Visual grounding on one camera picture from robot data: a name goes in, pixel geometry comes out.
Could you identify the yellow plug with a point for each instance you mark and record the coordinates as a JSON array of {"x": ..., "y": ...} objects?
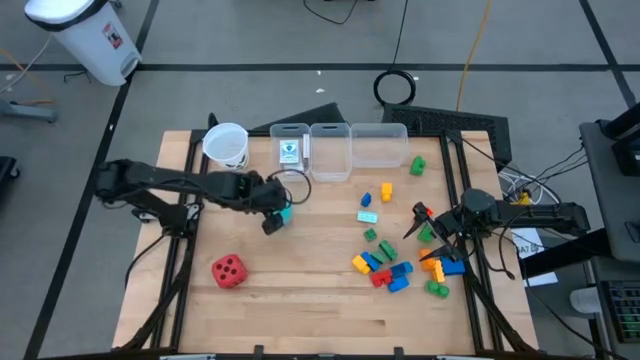
[{"x": 522, "y": 199}]

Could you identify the grey cart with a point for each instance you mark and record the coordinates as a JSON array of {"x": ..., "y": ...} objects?
[{"x": 607, "y": 200}]

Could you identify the grey metal stand foot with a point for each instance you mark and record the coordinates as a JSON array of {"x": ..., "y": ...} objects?
[{"x": 30, "y": 112}]

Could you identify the black triangular panel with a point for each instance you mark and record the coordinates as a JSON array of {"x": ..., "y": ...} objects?
[{"x": 320, "y": 120}]

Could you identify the small blue sloped block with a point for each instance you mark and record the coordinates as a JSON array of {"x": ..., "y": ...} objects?
[{"x": 366, "y": 200}]

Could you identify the black table clamp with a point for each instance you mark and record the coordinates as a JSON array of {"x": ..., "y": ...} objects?
[
  {"x": 258, "y": 351},
  {"x": 398, "y": 352}
]

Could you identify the white paper sheet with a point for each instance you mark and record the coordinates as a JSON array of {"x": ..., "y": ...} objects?
[{"x": 530, "y": 242}]

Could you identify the long green studded brick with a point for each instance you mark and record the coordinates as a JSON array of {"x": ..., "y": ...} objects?
[{"x": 388, "y": 250}]

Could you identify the red foam die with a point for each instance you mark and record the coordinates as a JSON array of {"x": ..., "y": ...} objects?
[{"x": 229, "y": 271}]

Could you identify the blue plastic building block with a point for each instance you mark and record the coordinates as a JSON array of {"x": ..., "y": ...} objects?
[
  {"x": 398, "y": 284},
  {"x": 401, "y": 269},
  {"x": 371, "y": 262}
]

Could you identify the black keyboard with lit keys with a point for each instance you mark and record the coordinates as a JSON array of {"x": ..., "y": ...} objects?
[{"x": 625, "y": 310}]

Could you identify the large green building block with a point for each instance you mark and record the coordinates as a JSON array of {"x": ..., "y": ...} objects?
[{"x": 418, "y": 166}]

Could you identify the white trash can black rim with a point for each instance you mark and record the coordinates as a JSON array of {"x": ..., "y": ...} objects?
[{"x": 95, "y": 45}]

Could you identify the black device on cart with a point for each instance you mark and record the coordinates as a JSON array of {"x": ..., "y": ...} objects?
[{"x": 627, "y": 155}]

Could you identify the light teal flat box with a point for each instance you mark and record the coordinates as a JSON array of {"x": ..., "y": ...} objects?
[{"x": 367, "y": 217}]

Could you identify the small green square brick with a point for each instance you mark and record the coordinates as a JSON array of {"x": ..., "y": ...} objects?
[{"x": 370, "y": 234}]

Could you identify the black aluminium table frame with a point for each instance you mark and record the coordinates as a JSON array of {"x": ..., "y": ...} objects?
[{"x": 196, "y": 136}]

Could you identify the narrow white card box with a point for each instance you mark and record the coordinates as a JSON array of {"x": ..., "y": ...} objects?
[{"x": 306, "y": 150}]

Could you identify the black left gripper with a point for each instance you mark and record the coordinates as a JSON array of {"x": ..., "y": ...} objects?
[{"x": 267, "y": 192}]

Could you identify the red building block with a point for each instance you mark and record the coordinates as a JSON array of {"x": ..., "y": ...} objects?
[{"x": 381, "y": 278}]

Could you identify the black diagonal beam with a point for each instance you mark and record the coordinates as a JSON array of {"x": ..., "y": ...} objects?
[{"x": 565, "y": 257}]

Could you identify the large blue building block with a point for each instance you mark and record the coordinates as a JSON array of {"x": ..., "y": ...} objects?
[{"x": 453, "y": 268}]

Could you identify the small green flat brick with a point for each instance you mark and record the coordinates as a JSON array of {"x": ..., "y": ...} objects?
[{"x": 378, "y": 257}]

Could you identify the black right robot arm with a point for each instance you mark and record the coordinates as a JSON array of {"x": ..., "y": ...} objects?
[{"x": 540, "y": 215}]

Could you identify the grey cylinder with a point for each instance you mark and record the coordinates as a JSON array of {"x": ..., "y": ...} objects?
[{"x": 585, "y": 300}]

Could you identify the white teal playing cards box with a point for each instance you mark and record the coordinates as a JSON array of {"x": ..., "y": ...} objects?
[{"x": 289, "y": 151}]

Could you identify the yellow block with stud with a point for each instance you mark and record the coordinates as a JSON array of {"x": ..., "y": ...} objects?
[{"x": 360, "y": 264}]

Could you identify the black perforated metal panel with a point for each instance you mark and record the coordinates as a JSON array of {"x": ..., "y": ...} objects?
[{"x": 450, "y": 120}]

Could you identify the white plastic cup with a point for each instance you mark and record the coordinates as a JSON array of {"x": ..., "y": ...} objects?
[{"x": 225, "y": 145}]

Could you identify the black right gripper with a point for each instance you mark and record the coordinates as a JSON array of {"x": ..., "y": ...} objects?
[{"x": 452, "y": 225}]

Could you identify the narrow yellow building block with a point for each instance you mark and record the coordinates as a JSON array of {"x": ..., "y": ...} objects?
[{"x": 438, "y": 274}]

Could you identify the green block with round studs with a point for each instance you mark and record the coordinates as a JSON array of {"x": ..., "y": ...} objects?
[{"x": 437, "y": 289}]

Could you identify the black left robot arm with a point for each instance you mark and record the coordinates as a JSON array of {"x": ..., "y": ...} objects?
[{"x": 150, "y": 180}]

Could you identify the wide clear plastic bin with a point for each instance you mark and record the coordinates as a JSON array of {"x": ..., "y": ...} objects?
[{"x": 385, "y": 150}]

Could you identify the teal foam die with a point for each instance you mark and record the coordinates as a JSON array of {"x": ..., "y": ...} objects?
[{"x": 287, "y": 215}]

